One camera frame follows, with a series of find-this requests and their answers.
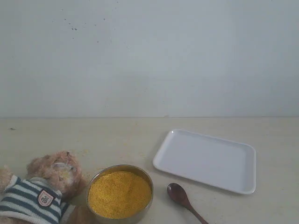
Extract dark wooden spoon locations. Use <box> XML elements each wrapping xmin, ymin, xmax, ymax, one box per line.
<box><xmin>167</xmin><ymin>183</ymin><xmax>208</xmax><ymax>224</ymax></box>

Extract beige teddy bear striped sweater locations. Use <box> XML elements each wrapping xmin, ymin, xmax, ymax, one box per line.
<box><xmin>0</xmin><ymin>151</ymin><xmax>93</xmax><ymax>224</ymax></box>

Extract steel bowl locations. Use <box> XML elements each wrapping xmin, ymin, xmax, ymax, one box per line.
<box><xmin>86</xmin><ymin>164</ymin><xmax>154</xmax><ymax>224</ymax></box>

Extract yellow millet grains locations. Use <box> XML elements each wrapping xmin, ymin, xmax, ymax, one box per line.
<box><xmin>88</xmin><ymin>171</ymin><xmax>151</xmax><ymax>219</ymax></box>

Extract white rectangular plastic tray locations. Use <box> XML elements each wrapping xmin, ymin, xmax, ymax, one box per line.
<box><xmin>153</xmin><ymin>129</ymin><xmax>256</xmax><ymax>195</ymax></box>

